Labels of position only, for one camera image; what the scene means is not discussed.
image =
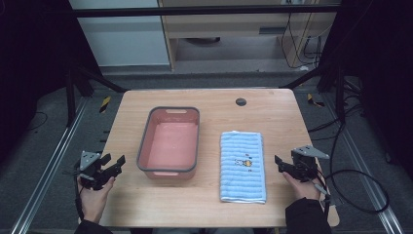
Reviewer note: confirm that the black and yellow tape strip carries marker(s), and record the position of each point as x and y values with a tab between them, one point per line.
314	100
104	104

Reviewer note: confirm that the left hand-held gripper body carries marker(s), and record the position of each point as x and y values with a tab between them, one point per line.
89	169

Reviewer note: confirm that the black metal frame bar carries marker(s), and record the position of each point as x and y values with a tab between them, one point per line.
201	11

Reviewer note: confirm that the aluminium floor rail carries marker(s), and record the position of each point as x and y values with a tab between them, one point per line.
363	169
48	165

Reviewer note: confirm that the person's right hand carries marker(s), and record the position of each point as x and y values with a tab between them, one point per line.
302	187

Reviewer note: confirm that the pink plastic basin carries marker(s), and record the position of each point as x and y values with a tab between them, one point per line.
168	143

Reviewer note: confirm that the person's left hand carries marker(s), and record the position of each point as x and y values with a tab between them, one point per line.
94	198

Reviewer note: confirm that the blue striped towel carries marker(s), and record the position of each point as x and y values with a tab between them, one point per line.
242	167

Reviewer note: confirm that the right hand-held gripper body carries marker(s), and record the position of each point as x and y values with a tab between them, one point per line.
305	164

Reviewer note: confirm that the black metal stand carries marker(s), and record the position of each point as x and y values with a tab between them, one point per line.
78	87
331	87

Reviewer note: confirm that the wooden desk with drawer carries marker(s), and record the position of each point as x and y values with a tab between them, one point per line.
246	31

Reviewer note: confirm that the white cabinet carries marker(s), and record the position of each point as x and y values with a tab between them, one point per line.
125	32

